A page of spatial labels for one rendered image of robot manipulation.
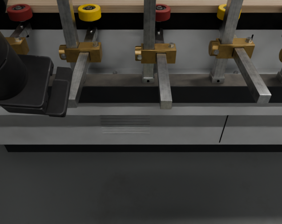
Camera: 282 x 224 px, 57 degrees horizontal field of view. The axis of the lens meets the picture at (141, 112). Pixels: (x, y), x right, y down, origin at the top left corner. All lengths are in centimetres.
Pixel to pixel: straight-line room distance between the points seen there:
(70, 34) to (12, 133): 87
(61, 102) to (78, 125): 110
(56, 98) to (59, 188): 122
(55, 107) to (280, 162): 156
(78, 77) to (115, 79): 23
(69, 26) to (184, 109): 53
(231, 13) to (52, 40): 70
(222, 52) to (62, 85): 65
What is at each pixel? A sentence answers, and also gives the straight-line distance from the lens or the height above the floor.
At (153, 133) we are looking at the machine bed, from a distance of 144.
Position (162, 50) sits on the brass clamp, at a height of 83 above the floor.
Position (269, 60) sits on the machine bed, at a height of 66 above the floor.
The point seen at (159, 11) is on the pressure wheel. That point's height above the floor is 91.
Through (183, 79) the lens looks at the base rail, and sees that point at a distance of 97.
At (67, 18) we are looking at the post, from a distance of 85.
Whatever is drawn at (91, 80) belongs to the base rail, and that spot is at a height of 70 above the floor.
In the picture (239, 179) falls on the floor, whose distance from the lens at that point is 159.
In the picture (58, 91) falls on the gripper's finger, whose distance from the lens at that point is 34.
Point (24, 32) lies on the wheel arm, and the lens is 106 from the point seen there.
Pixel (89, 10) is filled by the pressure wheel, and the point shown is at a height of 91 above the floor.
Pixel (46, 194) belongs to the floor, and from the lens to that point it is 153.
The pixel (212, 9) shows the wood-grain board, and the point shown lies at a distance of 107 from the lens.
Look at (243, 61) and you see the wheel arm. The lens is 84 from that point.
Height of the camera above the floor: 125
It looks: 42 degrees down
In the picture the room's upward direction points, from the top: straight up
